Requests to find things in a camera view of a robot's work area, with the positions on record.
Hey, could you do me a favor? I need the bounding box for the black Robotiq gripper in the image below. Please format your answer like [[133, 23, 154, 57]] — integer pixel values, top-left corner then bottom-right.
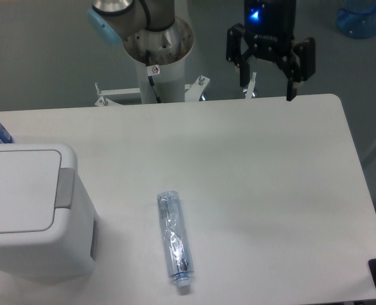
[[226, 1, 316, 101]]

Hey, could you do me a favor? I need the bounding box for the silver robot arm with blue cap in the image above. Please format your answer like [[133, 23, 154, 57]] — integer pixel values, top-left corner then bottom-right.
[[87, 1, 316, 104]]

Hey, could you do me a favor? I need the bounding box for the white trash can body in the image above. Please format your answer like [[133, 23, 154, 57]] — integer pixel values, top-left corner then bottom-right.
[[0, 144, 99, 277]]

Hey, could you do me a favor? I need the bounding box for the white trash can lid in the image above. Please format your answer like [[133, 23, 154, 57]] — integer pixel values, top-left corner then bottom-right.
[[0, 146, 77, 234]]

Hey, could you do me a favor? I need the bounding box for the large blue water jug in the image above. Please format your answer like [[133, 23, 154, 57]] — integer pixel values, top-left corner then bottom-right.
[[335, 1, 376, 39]]

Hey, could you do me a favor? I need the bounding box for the clear empty plastic bottle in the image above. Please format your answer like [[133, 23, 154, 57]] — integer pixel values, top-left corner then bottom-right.
[[157, 191, 194, 295]]

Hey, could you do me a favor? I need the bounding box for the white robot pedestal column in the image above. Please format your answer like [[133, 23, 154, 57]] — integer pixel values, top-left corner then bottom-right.
[[123, 16, 195, 104]]

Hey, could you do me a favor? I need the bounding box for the black cable on pedestal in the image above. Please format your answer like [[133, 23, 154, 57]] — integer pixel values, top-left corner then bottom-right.
[[144, 50, 162, 104]]

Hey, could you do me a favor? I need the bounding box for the white pedestal base frame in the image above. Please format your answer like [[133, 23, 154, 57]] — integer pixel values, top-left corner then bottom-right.
[[94, 72, 258, 107]]

